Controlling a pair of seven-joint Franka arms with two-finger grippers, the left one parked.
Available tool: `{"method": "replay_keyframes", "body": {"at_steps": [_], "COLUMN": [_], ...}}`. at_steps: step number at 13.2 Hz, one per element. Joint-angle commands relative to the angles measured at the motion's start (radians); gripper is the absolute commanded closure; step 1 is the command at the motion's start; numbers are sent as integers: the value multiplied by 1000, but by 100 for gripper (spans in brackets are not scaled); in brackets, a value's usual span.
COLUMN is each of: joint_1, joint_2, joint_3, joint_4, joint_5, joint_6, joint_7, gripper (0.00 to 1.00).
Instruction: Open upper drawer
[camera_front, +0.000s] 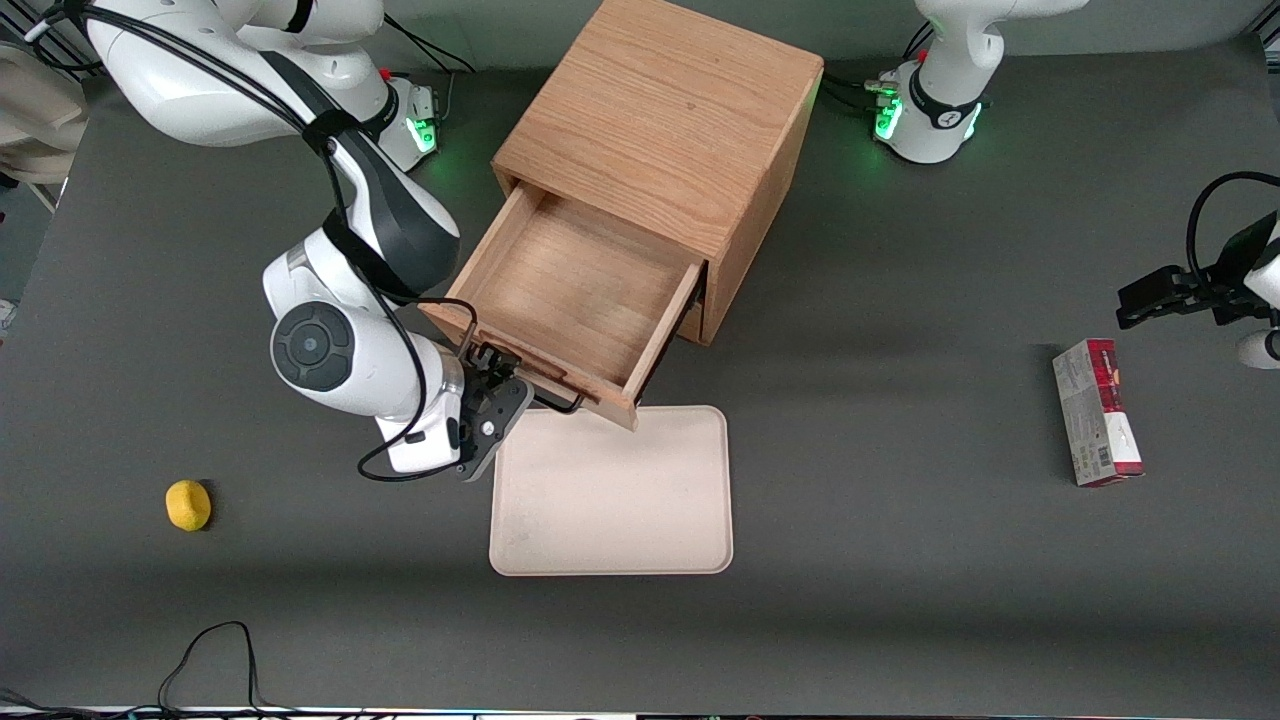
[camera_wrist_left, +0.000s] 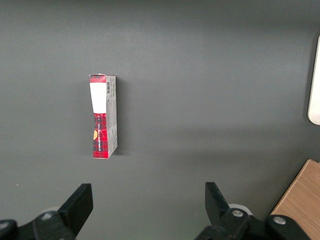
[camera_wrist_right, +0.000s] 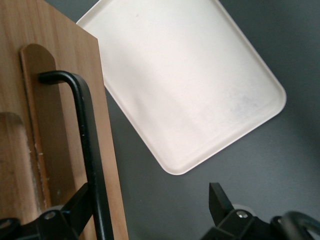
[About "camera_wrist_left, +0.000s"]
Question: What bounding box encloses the wooden drawer cabinet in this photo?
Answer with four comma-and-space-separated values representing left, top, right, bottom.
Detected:
270, 158, 320, 240

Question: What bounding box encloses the beige plastic tray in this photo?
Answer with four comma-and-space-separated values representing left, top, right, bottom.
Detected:
307, 34, 320, 126

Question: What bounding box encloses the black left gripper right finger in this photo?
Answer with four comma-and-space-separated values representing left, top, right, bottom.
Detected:
204, 181, 252, 227

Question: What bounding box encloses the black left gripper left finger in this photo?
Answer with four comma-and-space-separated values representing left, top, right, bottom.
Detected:
58, 183, 94, 237

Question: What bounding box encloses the red plaid cardboard box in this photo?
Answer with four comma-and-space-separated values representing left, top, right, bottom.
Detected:
88, 73, 119, 160

